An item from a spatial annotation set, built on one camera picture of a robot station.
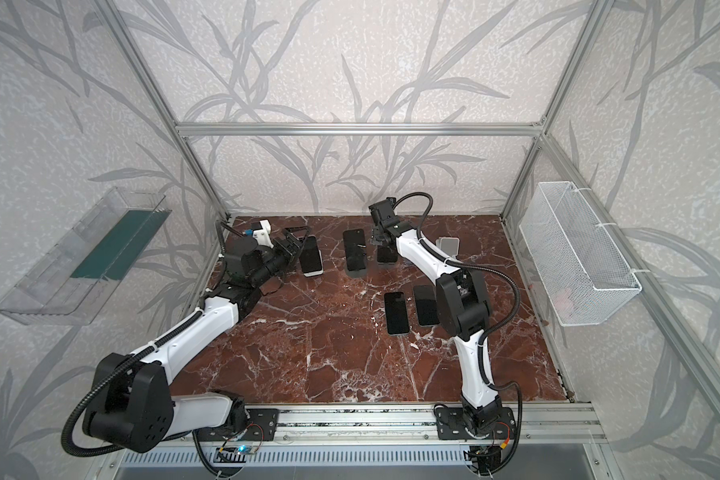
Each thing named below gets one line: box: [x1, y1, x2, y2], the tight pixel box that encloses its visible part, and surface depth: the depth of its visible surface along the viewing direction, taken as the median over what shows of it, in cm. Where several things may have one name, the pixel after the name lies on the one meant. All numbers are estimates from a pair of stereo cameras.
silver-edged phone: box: [384, 292, 410, 334], surface depth 98 cm
